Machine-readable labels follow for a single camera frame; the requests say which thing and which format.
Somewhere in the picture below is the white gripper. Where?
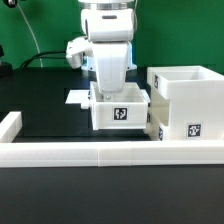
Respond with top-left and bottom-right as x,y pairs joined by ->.
81,8 -> 134,93

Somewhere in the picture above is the white drawer housing box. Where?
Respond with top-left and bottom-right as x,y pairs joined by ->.
147,66 -> 224,141

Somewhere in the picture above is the white front drawer box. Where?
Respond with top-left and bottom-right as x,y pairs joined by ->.
144,113 -> 163,141

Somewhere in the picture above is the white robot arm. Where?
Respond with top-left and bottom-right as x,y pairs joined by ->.
66,0 -> 135,93

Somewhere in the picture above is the white marker tag plate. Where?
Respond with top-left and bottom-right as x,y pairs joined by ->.
65,89 -> 151,104

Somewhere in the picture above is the black device at left edge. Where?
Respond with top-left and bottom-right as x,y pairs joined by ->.
0,45 -> 13,78

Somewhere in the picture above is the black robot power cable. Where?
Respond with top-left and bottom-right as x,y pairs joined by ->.
19,49 -> 69,69

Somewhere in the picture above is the white thin cable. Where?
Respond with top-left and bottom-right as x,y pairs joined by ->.
14,0 -> 44,68

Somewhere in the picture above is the white U-shaped fence frame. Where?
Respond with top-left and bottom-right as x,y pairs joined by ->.
0,112 -> 224,168

